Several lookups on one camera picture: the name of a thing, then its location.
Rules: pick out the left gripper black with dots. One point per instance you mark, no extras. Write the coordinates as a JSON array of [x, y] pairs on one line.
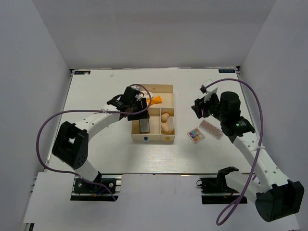
[[144, 114]]

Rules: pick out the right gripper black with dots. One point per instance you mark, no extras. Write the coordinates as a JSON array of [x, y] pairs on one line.
[[199, 104]]

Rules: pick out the orange sunscreen tube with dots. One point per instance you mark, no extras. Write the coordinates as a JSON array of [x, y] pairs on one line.
[[156, 100]]

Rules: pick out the nude eyeshadow palette clear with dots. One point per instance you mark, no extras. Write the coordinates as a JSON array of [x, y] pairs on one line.
[[211, 129]]

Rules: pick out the beige makeup sponge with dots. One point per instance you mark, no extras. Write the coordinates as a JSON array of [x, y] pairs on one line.
[[165, 127], [164, 117]]

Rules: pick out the round white powder puff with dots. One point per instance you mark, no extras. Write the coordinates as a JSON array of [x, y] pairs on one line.
[[171, 124]]

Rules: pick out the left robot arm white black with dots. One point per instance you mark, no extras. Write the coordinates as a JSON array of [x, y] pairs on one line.
[[71, 145]]

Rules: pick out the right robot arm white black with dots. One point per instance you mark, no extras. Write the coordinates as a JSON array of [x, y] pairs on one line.
[[275, 195]]

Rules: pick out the cream organizer tray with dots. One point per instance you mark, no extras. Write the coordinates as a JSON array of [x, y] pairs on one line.
[[156, 135]]

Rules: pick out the colourful eyeshadow palette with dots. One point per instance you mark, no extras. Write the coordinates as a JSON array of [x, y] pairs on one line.
[[195, 135]]

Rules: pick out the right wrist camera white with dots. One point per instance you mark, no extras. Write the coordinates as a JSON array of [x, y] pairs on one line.
[[208, 88]]

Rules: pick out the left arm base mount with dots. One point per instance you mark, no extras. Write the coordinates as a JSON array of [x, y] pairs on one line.
[[82, 191]]

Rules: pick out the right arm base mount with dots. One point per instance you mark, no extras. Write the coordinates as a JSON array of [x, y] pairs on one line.
[[214, 189]]

